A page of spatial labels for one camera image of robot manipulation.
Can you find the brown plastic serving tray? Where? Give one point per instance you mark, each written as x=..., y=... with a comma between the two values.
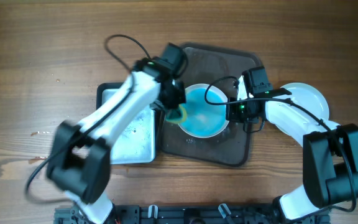
x=231, y=146

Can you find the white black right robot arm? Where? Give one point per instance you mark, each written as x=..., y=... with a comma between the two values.
x=330, y=157

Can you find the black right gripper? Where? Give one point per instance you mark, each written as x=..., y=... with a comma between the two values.
x=232, y=114

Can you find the black tray with soapy water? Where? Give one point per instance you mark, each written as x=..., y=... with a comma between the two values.
x=130, y=130

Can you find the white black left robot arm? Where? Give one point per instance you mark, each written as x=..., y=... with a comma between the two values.
x=80, y=160

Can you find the white plate blue stain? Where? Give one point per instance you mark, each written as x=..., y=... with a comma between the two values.
x=202, y=120

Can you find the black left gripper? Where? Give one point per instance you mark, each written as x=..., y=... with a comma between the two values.
x=181, y=96

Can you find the green yellow sponge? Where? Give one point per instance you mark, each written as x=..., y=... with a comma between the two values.
x=176, y=116

